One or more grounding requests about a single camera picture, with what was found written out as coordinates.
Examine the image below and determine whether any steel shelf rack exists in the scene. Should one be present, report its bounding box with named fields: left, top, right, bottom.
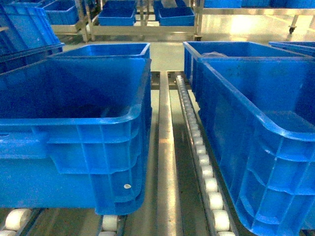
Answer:
left=0, top=70, right=315, bottom=236

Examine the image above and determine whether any blue left rear bin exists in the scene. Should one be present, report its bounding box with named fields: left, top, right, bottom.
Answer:
left=51, top=43, right=150, bottom=59

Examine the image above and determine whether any blue bin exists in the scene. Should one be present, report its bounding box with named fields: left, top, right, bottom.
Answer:
left=0, top=58, right=152, bottom=215
left=51, top=43, right=150, bottom=59
left=183, top=41, right=310, bottom=83
left=199, top=59, right=315, bottom=236

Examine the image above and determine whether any blue right rear bin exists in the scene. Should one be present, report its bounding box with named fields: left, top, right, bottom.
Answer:
left=183, top=41, right=310, bottom=83

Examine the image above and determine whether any blue left front bin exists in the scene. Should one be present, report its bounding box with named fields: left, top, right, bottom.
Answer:
left=0, top=58, right=152, bottom=215

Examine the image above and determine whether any blue right front bin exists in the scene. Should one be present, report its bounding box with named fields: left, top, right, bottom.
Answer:
left=199, top=59, right=315, bottom=236

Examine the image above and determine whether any white roller track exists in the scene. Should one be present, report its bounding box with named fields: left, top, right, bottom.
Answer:
left=176, top=75, right=238, bottom=236

